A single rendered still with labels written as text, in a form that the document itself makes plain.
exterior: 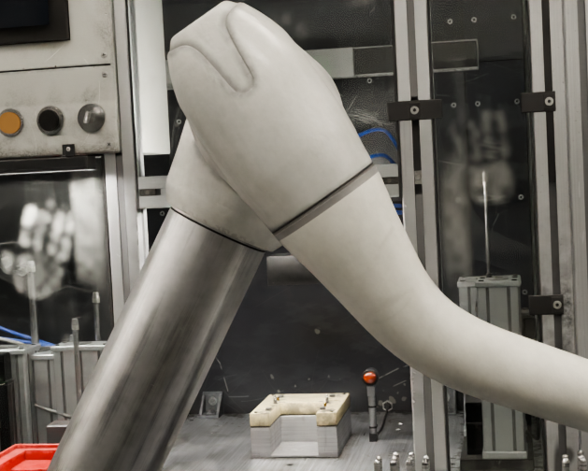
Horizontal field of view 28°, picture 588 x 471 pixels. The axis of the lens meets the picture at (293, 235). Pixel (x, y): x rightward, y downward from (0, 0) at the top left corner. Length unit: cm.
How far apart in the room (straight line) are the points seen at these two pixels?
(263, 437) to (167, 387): 67
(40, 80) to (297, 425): 65
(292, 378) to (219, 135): 119
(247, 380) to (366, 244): 119
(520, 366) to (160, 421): 35
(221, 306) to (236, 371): 100
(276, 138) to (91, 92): 79
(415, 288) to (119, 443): 33
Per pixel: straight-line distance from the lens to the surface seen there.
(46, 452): 168
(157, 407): 110
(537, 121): 157
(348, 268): 92
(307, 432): 183
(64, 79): 168
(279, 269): 179
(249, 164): 91
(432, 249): 158
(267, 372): 208
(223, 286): 108
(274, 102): 91
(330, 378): 206
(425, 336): 94
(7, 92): 171
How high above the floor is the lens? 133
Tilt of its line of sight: 3 degrees down
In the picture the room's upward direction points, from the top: 3 degrees counter-clockwise
